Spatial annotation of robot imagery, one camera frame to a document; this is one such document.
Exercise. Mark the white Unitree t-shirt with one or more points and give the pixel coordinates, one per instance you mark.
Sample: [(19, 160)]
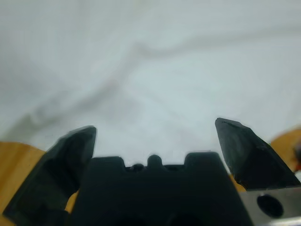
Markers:
[(150, 70)]

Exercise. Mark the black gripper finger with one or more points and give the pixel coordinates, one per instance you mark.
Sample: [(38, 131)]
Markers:
[(251, 162), (51, 176)]

